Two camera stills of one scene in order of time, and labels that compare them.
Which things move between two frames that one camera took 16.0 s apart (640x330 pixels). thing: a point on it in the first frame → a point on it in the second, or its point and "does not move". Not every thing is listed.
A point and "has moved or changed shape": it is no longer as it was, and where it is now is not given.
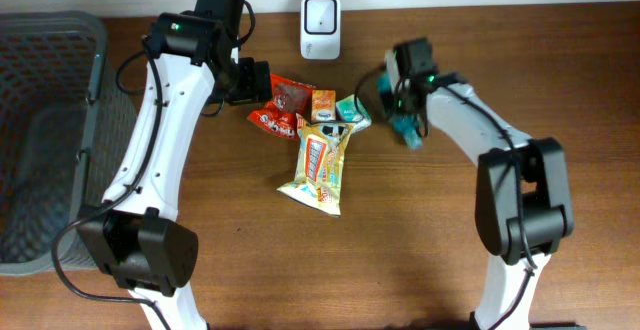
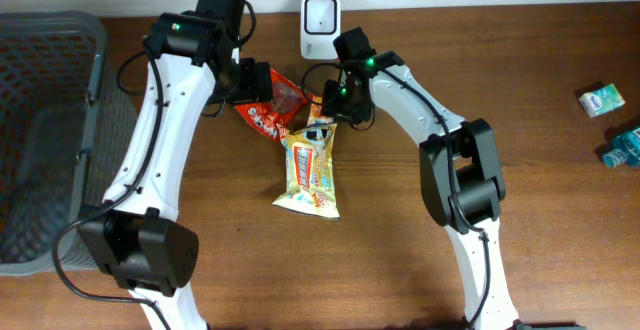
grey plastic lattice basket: (68, 130) does not move
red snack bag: (279, 115) has moved or changed shape
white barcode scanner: (320, 27) does not move
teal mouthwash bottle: (405, 125) → (625, 149)
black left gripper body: (243, 82) does not move
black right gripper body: (400, 105) → (344, 103)
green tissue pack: (346, 110) has moved or changed shape
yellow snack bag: (320, 164) has moved or changed shape
